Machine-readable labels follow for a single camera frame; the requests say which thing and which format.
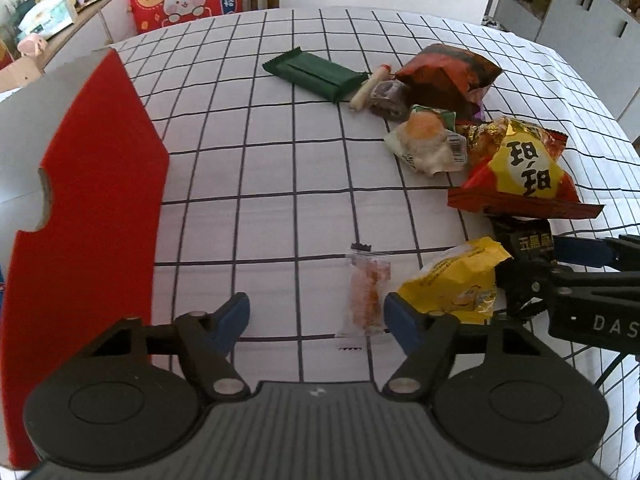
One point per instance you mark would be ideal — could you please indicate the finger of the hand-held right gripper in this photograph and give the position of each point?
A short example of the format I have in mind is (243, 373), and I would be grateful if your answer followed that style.
(580, 251)
(525, 282)

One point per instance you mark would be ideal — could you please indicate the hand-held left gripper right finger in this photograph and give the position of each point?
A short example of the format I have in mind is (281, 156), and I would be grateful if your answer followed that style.
(400, 317)

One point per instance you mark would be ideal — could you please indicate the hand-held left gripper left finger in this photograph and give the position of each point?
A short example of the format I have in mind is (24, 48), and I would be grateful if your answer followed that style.
(235, 312)

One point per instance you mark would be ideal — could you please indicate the clear orange snack packet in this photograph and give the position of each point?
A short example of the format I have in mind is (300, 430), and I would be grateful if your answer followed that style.
(365, 295)

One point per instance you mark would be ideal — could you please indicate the black snack packet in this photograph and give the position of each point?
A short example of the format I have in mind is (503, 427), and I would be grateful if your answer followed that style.
(525, 240)

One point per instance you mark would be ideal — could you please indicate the yellow snack packet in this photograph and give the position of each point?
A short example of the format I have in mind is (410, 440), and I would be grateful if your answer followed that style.
(450, 280)

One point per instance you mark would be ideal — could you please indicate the red and yellow snack bag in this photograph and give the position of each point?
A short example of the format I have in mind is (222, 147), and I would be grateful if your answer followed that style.
(530, 175)

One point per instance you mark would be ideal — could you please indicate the gold orange snack packet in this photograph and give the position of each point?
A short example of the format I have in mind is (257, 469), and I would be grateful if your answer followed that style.
(480, 142)

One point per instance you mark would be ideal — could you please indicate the purple candy packet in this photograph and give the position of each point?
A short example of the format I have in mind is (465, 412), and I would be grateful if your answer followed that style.
(479, 112)

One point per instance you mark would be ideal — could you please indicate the clear bun packet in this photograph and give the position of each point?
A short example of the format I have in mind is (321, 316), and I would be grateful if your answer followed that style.
(425, 140)

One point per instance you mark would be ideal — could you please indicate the dark red snack bag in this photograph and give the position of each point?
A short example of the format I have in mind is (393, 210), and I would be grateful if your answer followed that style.
(445, 77)

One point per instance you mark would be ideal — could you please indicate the green snack packet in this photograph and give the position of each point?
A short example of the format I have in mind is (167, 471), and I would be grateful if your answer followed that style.
(315, 74)

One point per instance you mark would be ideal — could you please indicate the checked tablecloth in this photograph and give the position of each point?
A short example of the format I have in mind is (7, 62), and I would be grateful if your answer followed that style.
(280, 160)

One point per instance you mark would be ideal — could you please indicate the sausage stick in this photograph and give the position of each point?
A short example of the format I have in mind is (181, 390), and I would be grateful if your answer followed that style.
(365, 91)

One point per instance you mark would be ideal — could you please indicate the grey shelf cabinet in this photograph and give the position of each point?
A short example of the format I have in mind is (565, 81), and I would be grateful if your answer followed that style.
(585, 15)

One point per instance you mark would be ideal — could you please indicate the white side cabinet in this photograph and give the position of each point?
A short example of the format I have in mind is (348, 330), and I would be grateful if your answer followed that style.
(85, 35)

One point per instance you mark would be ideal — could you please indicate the pink small ornament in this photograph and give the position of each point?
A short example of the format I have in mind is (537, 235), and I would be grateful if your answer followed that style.
(31, 46)

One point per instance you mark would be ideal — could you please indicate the tissue pack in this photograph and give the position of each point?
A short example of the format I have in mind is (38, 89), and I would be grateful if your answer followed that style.
(47, 15)

